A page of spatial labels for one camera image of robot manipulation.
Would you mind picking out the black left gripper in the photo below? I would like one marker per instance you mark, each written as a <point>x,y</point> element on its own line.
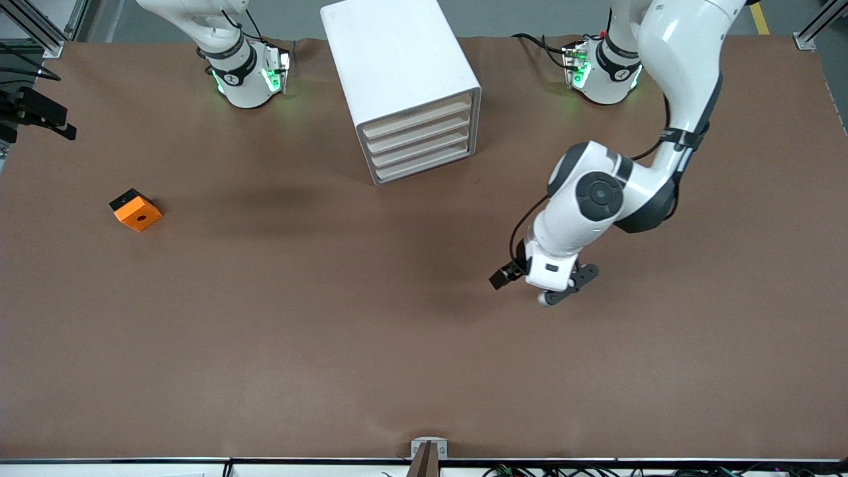
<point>517,267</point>

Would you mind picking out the orange and black box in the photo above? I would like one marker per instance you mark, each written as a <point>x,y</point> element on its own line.
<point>139,213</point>

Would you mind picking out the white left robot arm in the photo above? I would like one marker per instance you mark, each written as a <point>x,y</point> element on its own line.
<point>596,199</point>

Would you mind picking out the aluminium frame profile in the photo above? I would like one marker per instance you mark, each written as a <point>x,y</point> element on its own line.
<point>805,41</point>
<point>33,24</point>

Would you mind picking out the white plastic drawer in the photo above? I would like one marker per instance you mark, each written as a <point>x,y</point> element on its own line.
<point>425,162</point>
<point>421,132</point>
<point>423,147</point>
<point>417,118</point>

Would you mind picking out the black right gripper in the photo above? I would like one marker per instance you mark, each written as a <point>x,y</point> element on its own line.
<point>32,107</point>

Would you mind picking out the white drawer cabinet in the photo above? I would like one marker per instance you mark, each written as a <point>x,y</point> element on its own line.
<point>397,59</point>

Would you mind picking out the brown upright post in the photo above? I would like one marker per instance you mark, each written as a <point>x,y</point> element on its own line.
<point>424,464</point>

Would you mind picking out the grey metal bracket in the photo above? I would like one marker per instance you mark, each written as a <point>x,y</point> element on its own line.
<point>442,450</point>

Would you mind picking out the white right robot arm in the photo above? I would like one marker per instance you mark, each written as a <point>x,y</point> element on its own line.
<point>242,79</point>

